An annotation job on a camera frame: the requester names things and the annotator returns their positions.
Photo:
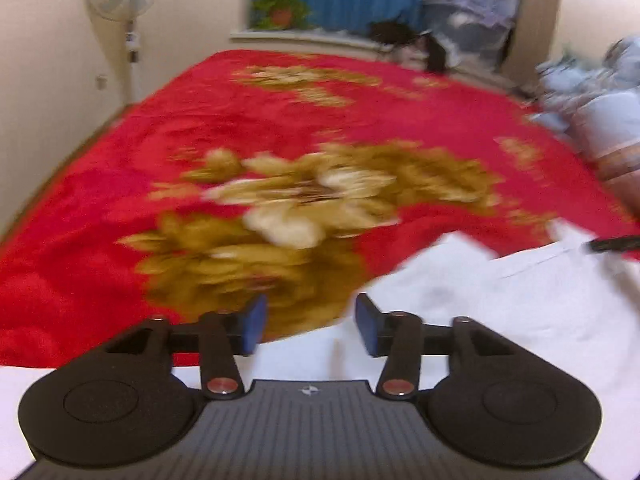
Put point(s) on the white windowsill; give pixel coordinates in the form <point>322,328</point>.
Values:
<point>300,37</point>

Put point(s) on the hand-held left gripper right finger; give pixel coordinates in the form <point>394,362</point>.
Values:
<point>366,327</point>

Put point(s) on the wall socket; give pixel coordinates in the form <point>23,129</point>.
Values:
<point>101,81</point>

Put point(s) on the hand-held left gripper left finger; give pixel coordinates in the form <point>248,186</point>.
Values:
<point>254,327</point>

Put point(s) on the white garment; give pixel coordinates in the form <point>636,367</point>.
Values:
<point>500,300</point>

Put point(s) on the plaid quilt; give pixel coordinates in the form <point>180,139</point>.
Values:
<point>600,105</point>

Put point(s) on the beige wooden panel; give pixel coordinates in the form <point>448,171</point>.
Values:
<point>537,10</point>

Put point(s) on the black bag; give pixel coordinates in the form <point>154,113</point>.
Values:
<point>392,31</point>
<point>436,55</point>

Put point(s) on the potted green plant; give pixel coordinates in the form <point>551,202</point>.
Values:
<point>280,10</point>

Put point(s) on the red floral blanket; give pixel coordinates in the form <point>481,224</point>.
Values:
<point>125,160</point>

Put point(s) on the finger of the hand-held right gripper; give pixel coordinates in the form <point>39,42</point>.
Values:
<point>615,245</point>

